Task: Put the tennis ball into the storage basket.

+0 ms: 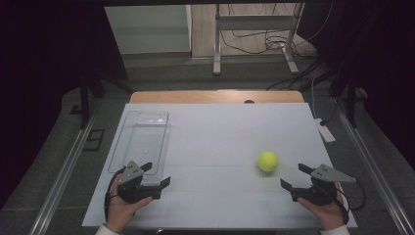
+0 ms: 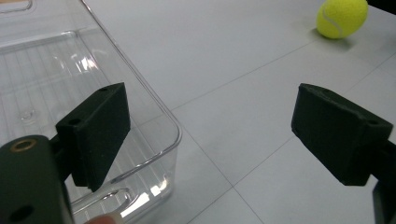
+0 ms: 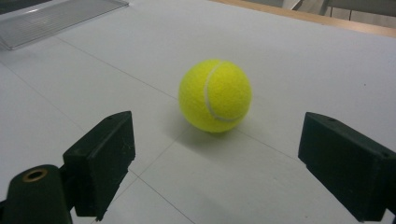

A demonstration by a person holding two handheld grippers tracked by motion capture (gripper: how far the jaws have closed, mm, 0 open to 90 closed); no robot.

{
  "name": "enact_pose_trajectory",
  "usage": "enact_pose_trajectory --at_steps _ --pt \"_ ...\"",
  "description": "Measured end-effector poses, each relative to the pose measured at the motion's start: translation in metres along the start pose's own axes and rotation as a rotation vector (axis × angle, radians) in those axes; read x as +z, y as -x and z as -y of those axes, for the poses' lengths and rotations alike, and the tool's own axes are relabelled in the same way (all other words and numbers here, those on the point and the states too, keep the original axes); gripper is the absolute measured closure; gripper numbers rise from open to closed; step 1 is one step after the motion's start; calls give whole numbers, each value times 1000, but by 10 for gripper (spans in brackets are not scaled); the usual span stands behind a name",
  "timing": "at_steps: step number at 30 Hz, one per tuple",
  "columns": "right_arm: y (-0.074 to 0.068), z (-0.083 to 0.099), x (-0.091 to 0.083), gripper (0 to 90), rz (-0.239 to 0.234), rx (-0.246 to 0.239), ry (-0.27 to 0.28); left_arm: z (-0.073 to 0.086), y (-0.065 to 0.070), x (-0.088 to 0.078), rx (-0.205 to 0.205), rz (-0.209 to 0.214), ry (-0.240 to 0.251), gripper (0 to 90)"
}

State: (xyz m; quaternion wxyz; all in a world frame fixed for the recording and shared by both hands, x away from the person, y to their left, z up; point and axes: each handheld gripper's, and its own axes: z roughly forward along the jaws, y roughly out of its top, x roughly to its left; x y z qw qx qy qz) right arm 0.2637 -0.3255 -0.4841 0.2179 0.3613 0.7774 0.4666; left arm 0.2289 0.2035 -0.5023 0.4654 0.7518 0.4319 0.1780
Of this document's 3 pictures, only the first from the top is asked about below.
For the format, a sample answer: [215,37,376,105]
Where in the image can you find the yellow tennis ball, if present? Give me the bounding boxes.
[256,150,280,173]

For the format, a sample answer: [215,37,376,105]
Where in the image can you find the tangled black floor cables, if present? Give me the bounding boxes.
[219,3,335,61]

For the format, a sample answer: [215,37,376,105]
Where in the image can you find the clear plastic container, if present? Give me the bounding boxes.
[107,110,172,187]

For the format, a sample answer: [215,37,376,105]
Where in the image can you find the aluminium rail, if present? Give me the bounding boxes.
[28,107,100,235]
[332,97,415,235]

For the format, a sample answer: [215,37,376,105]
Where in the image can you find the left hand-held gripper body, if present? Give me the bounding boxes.
[116,160,163,205]

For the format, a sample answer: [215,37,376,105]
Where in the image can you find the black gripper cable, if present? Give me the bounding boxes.
[335,179,367,226]
[103,165,127,223]

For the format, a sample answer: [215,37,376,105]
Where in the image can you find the white cabinet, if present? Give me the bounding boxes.
[104,4,193,55]

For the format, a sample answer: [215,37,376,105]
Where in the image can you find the black floor frame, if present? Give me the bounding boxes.
[82,128,107,153]

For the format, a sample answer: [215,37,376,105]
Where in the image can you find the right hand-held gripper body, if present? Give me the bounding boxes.
[290,164,357,207]

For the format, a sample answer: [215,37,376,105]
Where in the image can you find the wooden table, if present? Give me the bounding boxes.
[129,90,305,105]

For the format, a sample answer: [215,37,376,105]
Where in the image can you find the person's right hand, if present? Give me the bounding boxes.
[297,182,347,231]

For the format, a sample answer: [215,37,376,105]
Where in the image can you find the white power strip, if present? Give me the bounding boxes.
[314,117,337,144]

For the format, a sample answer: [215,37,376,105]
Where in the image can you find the person's left hand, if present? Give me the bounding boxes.
[105,175,154,234]

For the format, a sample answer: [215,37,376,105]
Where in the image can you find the white power cable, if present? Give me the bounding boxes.
[310,75,320,120]

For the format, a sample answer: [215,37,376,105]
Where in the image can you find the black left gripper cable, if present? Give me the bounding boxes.
[103,165,127,223]

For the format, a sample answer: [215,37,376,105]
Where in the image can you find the grey metal stand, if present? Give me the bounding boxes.
[212,3,306,76]

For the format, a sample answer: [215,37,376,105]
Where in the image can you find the black stand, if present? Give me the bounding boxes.
[69,72,135,130]
[328,65,370,129]

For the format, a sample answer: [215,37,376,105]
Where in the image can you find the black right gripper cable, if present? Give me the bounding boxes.
[335,179,367,226]

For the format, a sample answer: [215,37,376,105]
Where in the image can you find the person's right white sleeve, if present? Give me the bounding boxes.
[320,224,351,235]

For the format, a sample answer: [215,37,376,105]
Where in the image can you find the black plug with cable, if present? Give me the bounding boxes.
[319,97,339,127]

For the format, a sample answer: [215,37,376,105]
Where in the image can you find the dark curtain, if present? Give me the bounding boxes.
[0,0,129,210]
[297,0,415,170]

